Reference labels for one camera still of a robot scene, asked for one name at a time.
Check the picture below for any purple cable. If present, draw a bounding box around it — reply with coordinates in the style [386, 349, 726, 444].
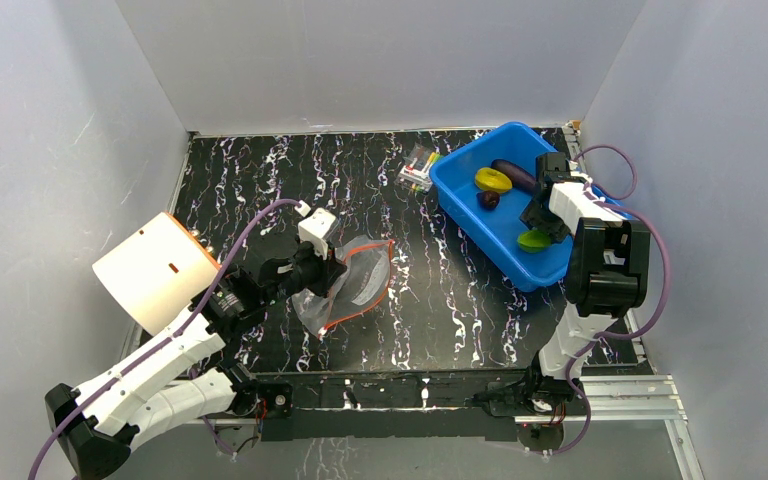
[549, 144, 672, 458]
[27, 197, 312, 480]

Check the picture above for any green toy leaf vegetable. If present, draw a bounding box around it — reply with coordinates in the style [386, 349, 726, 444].
[516, 229, 553, 254]

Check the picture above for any purple toy eggplant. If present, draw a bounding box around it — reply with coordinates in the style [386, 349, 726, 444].
[491, 159, 537, 195]

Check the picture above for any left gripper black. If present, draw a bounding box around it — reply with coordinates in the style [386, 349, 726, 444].
[264, 234, 347, 307]

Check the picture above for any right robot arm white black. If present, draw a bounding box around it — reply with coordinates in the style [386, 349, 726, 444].
[521, 152, 650, 414]

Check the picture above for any clear zip bag orange zipper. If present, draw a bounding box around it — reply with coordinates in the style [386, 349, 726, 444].
[291, 235, 394, 337]

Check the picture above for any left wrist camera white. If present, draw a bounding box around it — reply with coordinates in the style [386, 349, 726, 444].
[298, 208, 339, 260]

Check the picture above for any yellow toy food ring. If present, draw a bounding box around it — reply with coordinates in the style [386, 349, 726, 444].
[474, 167, 514, 195]

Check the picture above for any black marbled table mat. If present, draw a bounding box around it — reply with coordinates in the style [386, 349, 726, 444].
[173, 130, 566, 373]

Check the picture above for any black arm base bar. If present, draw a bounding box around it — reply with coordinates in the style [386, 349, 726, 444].
[256, 368, 584, 441]

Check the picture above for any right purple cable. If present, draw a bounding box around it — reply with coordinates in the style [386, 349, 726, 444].
[549, 144, 672, 458]

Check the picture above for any blue plastic bin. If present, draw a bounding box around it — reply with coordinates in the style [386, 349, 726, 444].
[430, 122, 642, 292]

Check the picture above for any small clear marker box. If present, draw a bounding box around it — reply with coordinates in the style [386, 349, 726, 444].
[396, 145, 442, 194]

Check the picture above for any white paper towel roll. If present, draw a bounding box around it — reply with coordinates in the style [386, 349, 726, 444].
[92, 212, 220, 336]

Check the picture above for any dark red toy plum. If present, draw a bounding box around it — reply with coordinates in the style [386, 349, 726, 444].
[476, 190, 501, 211]

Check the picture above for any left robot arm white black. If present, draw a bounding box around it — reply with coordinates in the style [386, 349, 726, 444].
[44, 241, 347, 479]

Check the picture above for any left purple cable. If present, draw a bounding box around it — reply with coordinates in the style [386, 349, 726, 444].
[27, 197, 312, 480]

